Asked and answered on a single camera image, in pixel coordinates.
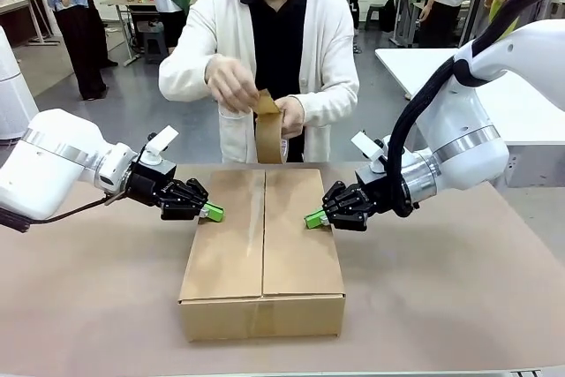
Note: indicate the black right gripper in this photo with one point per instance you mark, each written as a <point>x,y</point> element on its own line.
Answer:
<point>375,191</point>

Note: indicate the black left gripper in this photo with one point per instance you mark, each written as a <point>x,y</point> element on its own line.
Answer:
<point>148,183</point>

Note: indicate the brown cardboard box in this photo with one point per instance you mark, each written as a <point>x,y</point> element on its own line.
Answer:
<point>260,253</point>

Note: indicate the brown packing tape roll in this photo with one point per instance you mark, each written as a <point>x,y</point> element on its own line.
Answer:
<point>270,138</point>

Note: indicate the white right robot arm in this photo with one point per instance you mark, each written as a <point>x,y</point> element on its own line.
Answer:
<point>476,130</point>

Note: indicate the person's left forearm white sleeve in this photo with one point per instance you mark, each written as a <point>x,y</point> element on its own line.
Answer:
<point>331,99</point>

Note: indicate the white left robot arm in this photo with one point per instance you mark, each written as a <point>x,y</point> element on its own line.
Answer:
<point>48,165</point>

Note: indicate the white rounded robot base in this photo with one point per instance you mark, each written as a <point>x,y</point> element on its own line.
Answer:
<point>13,85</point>

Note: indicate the person's right forearm white sleeve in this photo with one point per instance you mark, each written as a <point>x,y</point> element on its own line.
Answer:
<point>185,77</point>

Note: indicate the person's left hand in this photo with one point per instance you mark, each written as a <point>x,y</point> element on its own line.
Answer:
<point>292,116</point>

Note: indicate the person's right hand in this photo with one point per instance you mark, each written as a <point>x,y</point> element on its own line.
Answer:
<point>231,83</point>

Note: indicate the dark grey plastic stool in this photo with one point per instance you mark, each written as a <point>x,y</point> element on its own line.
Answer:
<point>155,43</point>
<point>374,17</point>

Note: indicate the grey metal background table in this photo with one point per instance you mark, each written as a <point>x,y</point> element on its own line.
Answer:
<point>128,19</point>

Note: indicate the person torso white cardigan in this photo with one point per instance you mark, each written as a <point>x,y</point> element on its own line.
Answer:
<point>278,28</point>

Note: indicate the white side table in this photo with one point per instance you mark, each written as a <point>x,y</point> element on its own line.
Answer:
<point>521,99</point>

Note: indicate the bystander blue top black skirt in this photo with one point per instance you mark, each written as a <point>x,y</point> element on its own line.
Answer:
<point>79,19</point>

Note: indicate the wooden top background desk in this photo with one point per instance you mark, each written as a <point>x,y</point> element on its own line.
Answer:
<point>22,6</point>

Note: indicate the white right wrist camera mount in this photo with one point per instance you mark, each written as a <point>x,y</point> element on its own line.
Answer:
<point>368,149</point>

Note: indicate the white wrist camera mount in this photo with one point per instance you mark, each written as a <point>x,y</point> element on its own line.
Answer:
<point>160,143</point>
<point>368,149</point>

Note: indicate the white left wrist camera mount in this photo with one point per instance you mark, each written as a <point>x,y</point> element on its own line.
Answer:
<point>160,143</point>

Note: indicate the grey frame background table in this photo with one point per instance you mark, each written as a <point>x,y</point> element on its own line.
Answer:
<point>408,15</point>

